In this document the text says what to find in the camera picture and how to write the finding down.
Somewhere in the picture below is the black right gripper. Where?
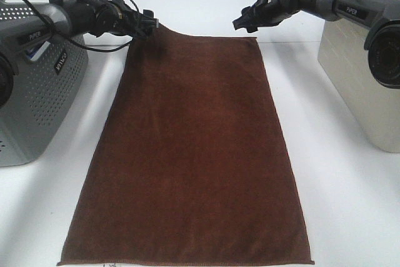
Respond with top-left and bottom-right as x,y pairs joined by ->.
232,0 -> 300,33

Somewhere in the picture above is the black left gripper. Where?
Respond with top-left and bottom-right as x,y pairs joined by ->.
93,0 -> 158,39

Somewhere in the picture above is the brown towel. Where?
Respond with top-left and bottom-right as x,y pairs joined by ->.
60,27 -> 312,266

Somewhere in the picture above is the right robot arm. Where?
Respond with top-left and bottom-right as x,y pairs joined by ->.
232,0 -> 399,89

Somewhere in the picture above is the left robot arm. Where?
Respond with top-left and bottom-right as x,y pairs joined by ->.
1,0 -> 159,105

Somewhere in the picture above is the beige storage bin grey rim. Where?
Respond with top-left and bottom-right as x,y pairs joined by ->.
318,0 -> 399,153

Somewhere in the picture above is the grey perforated laundry basket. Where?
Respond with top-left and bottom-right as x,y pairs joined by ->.
1,0 -> 88,167

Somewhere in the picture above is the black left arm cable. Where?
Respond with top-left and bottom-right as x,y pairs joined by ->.
0,0 -> 141,53

